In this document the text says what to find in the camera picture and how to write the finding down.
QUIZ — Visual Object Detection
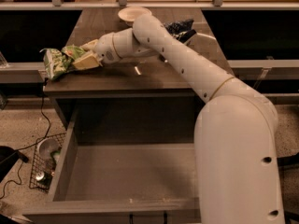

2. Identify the white ceramic bowl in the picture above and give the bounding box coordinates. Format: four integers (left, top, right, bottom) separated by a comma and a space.
118, 7, 152, 27

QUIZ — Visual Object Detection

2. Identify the grey cabinet with top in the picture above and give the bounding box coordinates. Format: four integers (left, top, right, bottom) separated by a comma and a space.
44, 8, 235, 126

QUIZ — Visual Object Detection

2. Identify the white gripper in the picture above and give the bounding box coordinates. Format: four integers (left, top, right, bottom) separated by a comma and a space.
73, 33, 121, 70

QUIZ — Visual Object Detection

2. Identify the black wire basket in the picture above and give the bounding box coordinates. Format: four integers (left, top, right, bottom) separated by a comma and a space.
29, 133, 65, 192

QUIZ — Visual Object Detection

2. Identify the silver can in basket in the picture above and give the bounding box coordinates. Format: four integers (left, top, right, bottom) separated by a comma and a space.
36, 172, 46, 182

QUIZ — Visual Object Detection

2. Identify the dark blue chip bag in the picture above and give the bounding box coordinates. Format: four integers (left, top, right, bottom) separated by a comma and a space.
164, 19, 196, 45

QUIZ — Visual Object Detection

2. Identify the open grey top drawer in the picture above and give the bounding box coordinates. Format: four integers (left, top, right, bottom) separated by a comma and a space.
22, 96, 202, 224

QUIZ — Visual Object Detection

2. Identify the black power cable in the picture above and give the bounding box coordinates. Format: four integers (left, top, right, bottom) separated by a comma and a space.
0, 77, 52, 200

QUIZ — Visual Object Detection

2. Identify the black chair base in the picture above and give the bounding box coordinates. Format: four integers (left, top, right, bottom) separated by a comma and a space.
277, 153, 299, 224

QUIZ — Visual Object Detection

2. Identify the green jalapeno chip bag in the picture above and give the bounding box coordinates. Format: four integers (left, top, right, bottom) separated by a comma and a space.
40, 45, 86, 80

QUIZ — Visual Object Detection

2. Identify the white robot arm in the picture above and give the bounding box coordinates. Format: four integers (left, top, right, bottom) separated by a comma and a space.
82, 14, 285, 224

